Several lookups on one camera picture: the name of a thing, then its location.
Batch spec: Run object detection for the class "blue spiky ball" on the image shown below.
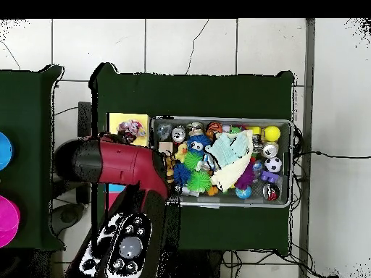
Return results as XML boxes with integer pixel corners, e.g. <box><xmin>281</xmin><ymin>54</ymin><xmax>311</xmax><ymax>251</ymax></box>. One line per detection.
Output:
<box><xmin>173</xmin><ymin>163</ymin><xmax>193</xmax><ymax>186</ymax></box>

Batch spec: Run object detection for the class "black floor cable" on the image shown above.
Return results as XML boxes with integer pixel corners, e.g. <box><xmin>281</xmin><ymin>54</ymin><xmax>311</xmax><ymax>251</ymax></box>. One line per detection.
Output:
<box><xmin>292</xmin><ymin>150</ymin><xmax>371</xmax><ymax>159</ymax></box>

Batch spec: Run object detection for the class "orange tiger striped toy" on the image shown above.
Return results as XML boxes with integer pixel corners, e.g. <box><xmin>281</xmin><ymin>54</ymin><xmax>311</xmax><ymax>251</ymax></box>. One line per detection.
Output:
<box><xmin>206</xmin><ymin>121</ymin><xmax>223</xmax><ymax>137</ymax></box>

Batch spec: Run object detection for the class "blue furry monster toy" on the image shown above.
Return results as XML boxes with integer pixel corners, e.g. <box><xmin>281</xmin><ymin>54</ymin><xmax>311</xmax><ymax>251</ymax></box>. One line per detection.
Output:
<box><xmin>186</xmin><ymin>134</ymin><xmax>212</xmax><ymax>153</ymax></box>

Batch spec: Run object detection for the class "black and white soccer ball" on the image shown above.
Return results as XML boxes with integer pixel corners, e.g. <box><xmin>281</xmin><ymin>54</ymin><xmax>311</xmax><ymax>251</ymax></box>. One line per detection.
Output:
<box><xmin>264</xmin><ymin>156</ymin><xmax>283</xmax><ymax>174</ymax></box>

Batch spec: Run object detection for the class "yellow tennis ball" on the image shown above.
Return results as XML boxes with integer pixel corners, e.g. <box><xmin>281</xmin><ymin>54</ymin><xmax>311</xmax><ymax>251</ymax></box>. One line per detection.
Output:
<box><xmin>262</xmin><ymin>125</ymin><xmax>282</xmax><ymax>143</ymax></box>

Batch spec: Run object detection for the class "dark green table cloth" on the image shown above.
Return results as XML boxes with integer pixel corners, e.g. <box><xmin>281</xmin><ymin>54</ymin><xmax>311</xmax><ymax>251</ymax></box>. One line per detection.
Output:
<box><xmin>0</xmin><ymin>64</ymin><xmax>66</xmax><ymax>251</ymax></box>
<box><xmin>89</xmin><ymin>62</ymin><xmax>296</xmax><ymax>256</ymax></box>

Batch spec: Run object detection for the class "wooden box with three holes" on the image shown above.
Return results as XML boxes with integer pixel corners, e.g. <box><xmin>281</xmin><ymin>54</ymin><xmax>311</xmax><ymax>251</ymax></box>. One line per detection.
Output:
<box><xmin>105</xmin><ymin>112</ymin><xmax>151</xmax><ymax>211</ymax></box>

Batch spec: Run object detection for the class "green spiky ball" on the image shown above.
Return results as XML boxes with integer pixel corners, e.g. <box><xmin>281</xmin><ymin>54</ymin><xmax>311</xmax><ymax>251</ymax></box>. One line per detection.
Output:
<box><xmin>186</xmin><ymin>171</ymin><xmax>213</xmax><ymax>194</ymax></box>

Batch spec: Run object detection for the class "plain wooden cube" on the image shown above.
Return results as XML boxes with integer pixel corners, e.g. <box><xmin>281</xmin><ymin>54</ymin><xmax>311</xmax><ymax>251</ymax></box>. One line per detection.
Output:
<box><xmin>158</xmin><ymin>140</ymin><xmax>174</xmax><ymax>153</ymax></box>

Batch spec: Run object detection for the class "confetti print cloth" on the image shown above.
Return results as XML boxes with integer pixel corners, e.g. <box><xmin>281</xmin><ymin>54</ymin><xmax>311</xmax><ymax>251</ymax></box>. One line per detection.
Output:
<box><xmin>117</xmin><ymin>119</ymin><xmax>147</xmax><ymax>144</ymax></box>

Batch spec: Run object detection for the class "cream muslin cloth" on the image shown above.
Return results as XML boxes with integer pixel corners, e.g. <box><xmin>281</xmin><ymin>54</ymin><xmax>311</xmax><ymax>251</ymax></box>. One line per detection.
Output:
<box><xmin>209</xmin><ymin>130</ymin><xmax>255</xmax><ymax>193</ymax></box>

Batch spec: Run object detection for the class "magenta round disc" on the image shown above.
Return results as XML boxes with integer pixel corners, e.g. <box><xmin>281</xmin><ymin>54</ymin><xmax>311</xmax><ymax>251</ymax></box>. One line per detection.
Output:
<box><xmin>0</xmin><ymin>195</ymin><xmax>21</xmax><ymax>248</ymax></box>

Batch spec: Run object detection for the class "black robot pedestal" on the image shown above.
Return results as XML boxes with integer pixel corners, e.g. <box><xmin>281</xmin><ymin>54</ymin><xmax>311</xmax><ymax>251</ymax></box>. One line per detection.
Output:
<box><xmin>177</xmin><ymin>250</ymin><xmax>222</xmax><ymax>278</ymax></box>

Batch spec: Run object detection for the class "yellow plush duck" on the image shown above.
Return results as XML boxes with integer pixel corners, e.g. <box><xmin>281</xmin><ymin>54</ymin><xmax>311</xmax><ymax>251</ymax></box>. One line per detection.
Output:
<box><xmin>173</xmin><ymin>143</ymin><xmax>189</xmax><ymax>163</ymax></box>

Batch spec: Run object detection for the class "blue round disc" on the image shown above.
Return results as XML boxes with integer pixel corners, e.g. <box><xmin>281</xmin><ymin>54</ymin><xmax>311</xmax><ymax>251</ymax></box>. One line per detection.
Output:
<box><xmin>0</xmin><ymin>131</ymin><xmax>14</xmax><ymax>172</ymax></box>

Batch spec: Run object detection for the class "light blue muslin cloth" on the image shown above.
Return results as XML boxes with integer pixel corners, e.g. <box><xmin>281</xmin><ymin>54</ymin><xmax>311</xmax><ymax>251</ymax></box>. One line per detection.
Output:
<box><xmin>204</xmin><ymin>132</ymin><xmax>250</xmax><ymax>169</ymax></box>

